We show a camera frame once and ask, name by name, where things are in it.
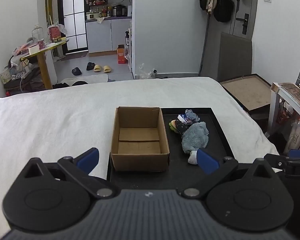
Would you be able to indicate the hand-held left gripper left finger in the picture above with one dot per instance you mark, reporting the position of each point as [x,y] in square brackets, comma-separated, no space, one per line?
[88,158]

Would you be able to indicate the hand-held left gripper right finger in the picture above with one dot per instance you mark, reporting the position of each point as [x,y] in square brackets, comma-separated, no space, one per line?
[207,161]

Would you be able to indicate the white cloth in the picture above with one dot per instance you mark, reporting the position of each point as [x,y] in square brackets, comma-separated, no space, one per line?
[192,158]

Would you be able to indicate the fluffy grey-blue plush toy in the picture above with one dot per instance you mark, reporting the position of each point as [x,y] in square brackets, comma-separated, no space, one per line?
[196,137]

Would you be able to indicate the black tray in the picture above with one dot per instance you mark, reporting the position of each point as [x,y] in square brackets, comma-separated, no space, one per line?
[176,157]

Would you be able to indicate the black dotted fabric pouch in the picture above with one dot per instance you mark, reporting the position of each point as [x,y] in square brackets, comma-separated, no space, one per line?
[181,128]

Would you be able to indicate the blue-grey knitted cloth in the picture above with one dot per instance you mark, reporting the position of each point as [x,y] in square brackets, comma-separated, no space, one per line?
[192,115]

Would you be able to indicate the hamburger plush toy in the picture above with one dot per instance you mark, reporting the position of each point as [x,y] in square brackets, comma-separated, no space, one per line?
[172,125]

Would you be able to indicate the blue white tissue pack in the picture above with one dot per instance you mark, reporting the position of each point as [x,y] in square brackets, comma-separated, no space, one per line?
[181,117]

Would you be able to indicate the brown cardboard box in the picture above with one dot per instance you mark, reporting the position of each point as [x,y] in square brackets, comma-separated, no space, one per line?
[140,160]

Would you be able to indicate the white side table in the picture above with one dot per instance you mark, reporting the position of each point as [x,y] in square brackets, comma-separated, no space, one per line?
[273,110]

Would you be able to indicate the black clothes pile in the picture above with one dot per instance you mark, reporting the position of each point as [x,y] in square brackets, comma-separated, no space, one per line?
[70,85]

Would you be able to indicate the framed cork board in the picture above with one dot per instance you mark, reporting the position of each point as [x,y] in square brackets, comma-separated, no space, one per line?
[247,91]

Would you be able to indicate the black slipper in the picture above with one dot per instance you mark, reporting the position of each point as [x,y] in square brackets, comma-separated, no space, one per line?
[76,71]
[90,66]

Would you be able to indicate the yellow slipper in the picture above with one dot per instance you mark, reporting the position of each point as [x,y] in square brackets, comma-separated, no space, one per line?
[107,69]
[97,68]

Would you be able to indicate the yellow round table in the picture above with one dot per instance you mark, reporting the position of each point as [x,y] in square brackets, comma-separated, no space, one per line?
[46,72]

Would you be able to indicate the clear plastic bag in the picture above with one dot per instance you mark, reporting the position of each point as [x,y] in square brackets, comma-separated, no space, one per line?
[146,71]

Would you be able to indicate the grey padded panel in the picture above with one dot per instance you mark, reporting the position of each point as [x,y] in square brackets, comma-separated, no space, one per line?
[233,57]

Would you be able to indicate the orange cardboard carton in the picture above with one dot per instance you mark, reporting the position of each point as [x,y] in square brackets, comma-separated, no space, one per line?
[121,56]

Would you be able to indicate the white floor stand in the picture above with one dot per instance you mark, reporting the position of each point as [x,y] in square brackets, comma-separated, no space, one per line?
[58,55]

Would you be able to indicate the pile of bags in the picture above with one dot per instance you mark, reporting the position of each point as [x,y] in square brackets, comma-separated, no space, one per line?
[17,76]

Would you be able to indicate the white kitchen cabinet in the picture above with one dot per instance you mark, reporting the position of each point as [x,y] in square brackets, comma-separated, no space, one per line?
[100,36]

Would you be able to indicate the red drink can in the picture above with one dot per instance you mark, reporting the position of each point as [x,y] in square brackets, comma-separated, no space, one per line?
[41,44]

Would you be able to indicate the black spray bottle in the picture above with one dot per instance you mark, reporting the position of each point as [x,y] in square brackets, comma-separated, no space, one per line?
[127,38]

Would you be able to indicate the red carton box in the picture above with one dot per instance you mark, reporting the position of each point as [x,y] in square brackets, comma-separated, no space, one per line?
[54,33]

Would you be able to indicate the clear glass jar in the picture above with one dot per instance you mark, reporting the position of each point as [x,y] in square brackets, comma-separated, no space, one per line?
[37,35]

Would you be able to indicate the black framed glass door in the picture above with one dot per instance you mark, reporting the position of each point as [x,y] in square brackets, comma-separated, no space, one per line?
[72,22]

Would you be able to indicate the black door lock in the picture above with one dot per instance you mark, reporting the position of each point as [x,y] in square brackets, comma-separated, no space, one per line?
[244,22]

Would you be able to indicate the small white microwave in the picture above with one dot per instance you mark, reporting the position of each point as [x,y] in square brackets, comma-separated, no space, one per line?
[92,16]

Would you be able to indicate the black rice cooker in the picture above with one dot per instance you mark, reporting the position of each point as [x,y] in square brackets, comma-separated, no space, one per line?
[119,10]

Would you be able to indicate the black hanging bag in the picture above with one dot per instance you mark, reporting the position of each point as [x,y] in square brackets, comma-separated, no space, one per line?
[223,8]

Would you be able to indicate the grey door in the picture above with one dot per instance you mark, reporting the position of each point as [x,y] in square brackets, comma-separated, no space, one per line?
[247,2]

